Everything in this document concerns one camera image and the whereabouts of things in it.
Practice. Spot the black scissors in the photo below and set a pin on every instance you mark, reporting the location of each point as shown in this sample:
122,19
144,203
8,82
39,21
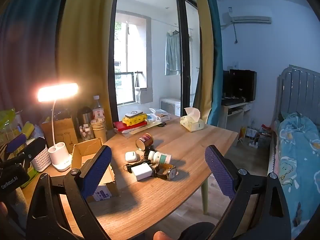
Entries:
162,124

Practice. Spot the white plastic bag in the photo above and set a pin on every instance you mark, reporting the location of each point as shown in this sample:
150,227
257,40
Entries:
158,113

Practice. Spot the white charger block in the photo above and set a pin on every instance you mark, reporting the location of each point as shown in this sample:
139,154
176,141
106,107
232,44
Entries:
142,172

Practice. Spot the cardboard box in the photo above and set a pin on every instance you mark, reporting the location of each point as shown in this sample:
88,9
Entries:
87,147

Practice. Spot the white power strip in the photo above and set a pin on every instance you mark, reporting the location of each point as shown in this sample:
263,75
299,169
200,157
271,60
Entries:
253,145

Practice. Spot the stack of paper cups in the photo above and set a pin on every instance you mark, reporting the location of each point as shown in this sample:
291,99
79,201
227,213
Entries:
98,132

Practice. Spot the white air conditioner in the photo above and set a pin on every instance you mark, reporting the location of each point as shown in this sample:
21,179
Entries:
250,15

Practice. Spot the red can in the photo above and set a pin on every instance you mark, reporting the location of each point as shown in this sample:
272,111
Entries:
146,140

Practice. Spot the black computer monitor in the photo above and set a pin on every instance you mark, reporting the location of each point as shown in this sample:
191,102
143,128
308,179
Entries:
242,85

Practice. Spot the red book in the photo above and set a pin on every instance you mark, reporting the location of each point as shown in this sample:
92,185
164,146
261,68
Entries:
120,126

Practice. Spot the white woven plastic basket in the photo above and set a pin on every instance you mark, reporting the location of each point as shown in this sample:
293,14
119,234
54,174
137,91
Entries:
40,160

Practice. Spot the hanging pale green garment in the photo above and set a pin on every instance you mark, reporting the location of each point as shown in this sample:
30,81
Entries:
172,52

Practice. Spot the steel thermos flask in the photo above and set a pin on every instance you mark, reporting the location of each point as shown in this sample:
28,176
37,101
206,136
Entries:
84,116

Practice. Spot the printed glass jar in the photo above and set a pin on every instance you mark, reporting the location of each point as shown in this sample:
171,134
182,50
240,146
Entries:
86,132

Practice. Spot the teal curtain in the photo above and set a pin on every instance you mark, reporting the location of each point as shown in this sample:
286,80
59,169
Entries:
216,80
32,42

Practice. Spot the balcony window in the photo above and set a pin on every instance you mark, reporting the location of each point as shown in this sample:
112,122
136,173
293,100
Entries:
130,62

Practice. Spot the yellow curtain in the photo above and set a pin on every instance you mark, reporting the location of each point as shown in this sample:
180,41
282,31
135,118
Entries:
85,42
202,55

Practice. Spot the black small gadget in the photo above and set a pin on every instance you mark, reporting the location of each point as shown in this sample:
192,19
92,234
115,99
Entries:
128,167

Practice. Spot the green table leg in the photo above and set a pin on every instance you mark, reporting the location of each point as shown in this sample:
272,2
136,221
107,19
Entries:
205,195

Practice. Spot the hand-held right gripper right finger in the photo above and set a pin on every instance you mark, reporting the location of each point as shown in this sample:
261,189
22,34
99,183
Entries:
220,170

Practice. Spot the white computer desk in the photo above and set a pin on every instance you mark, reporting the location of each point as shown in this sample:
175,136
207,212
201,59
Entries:
232,113

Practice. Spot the white pill bottle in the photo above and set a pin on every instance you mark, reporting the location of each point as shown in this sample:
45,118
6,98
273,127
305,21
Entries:
160,158

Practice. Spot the yellow pouch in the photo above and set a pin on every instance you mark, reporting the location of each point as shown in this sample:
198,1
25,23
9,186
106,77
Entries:
135,120

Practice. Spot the white earbud case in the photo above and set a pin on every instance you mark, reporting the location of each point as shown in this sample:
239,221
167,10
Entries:
131,156

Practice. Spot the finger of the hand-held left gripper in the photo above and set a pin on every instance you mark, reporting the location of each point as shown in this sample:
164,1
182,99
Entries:
35,148
16,142

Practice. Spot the clear plastic water bottle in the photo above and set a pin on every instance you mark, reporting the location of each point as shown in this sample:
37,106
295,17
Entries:
98,110

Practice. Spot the white flat device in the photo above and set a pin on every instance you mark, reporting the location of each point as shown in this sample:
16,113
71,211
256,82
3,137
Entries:
133,114

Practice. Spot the grey bed headboard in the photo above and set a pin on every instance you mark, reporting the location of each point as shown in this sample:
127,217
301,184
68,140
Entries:
300,90

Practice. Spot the white desk lamp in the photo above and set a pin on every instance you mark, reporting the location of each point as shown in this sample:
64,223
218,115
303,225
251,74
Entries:
60,157

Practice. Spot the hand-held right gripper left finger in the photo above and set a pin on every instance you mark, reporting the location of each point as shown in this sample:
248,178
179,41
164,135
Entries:
98,170

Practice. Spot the yellow tissue pack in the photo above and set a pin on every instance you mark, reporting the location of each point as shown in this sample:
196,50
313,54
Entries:
192,125

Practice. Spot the black sliding door frame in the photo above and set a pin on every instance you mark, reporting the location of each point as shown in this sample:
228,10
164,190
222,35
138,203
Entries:
183,55

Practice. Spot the blue cartoon blanket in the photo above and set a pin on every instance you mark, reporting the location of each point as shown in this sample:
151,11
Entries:
295,155

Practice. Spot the brown lamp packaging carton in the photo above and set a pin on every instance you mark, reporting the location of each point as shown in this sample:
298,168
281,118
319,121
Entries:
63,130

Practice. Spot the person's left hand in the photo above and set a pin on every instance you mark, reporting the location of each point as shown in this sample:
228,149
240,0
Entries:
21,205

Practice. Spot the white balcony appliance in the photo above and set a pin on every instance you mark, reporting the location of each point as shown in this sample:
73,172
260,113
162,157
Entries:
170,106

